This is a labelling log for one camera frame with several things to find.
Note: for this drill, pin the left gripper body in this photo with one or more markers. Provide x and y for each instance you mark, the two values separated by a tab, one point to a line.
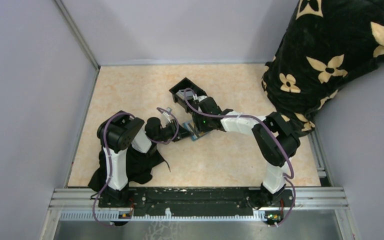
169	131

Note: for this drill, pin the aluminium frame rail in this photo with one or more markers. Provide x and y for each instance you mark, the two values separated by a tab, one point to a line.
78	204

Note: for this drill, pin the grey card stack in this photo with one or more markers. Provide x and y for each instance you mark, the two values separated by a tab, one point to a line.
182	94

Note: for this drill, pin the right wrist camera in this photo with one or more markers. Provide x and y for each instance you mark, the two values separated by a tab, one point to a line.
194	97

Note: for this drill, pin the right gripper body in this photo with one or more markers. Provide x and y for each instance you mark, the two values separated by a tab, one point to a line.
202	122

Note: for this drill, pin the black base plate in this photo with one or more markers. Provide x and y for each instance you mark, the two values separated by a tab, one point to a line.
197	202

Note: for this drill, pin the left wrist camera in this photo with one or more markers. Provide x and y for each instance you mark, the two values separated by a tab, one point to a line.
167	116

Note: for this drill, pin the black card tray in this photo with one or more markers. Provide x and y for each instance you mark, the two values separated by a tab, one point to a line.
187	84

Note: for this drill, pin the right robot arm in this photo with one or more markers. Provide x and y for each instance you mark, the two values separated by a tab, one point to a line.
274	136

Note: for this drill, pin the blue card holder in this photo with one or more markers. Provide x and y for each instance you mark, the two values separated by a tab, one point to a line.
195	134

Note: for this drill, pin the black cloth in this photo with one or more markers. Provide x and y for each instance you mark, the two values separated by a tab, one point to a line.
138	166

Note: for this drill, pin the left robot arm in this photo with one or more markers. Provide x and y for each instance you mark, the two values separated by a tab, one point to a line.
116	135

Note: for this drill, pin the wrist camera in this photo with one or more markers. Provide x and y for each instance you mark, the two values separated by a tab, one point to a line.
167	116
194	97

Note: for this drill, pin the black floral blanket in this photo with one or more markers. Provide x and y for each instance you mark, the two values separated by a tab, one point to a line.
327	44

